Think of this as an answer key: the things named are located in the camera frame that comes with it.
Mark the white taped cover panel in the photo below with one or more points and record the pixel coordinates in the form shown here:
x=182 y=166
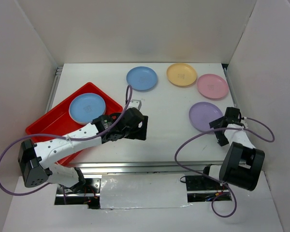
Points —
x=142 y=191

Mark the red plastic bin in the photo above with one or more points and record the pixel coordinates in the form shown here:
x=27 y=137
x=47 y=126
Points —
x=58 y=121

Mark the blue plate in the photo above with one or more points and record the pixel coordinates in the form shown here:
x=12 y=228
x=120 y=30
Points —
x=142 y=78
x=86 y=107

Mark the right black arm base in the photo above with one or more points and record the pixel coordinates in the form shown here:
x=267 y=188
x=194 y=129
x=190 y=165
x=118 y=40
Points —
x=200 y=183

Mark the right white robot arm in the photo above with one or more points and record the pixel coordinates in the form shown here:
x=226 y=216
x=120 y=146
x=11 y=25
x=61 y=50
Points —
x=243 y=162

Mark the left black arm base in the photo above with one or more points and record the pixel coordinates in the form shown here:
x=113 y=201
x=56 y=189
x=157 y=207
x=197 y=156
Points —
x=87 y=186

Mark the orange plate back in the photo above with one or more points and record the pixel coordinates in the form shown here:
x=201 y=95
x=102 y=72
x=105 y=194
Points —
x=181 y=74

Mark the pink plate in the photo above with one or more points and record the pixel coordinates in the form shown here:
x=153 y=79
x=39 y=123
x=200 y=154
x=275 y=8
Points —
x=212 y=86

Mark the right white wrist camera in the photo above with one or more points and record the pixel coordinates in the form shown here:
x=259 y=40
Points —
x=242 y=120

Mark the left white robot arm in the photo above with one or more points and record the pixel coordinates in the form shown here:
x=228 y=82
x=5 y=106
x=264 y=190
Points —
x=38 y=161

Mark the blue plate back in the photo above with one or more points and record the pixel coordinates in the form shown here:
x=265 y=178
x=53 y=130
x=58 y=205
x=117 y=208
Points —
x=142 y=78

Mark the aluminium front rail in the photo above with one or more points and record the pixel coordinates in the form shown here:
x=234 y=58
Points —
x=91 y=168

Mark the lilac plate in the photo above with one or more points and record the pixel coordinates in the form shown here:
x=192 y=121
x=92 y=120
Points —
x=202 y=113

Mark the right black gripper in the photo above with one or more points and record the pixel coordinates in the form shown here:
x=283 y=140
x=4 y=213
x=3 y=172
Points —
x=222 y=139

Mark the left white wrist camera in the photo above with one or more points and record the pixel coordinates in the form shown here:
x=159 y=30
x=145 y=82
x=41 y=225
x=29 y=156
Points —
x=135 y=104

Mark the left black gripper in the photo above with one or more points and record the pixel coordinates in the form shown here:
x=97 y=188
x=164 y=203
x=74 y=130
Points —
x=139 y=133

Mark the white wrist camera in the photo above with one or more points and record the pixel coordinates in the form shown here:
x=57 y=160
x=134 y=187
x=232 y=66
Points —
x=242 y=120
x=135 y=104

